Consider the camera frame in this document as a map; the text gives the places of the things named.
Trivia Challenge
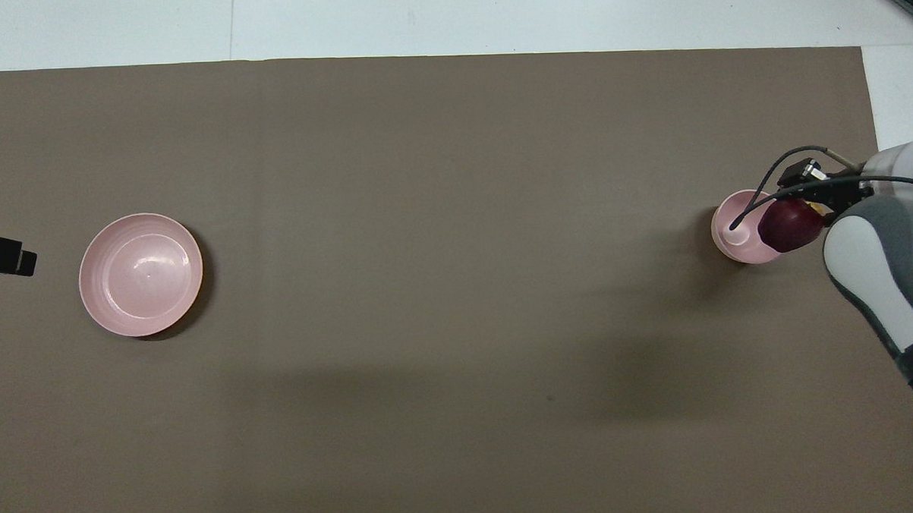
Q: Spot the pink round plate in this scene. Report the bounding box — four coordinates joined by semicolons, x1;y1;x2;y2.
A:
76;212;206;339

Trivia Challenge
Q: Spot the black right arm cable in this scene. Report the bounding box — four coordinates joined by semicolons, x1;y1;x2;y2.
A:
726;143;913;230

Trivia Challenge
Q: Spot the brown table mat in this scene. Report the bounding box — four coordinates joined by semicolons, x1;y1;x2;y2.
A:
0;37;913;513

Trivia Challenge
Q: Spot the dark red apple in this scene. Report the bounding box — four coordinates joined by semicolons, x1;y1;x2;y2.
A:
757;197;825;255

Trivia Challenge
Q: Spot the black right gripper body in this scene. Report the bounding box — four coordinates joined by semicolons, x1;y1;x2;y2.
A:
803;174;877;215

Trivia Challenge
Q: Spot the pink small bowl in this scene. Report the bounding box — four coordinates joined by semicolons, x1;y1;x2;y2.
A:
710;188;781;266

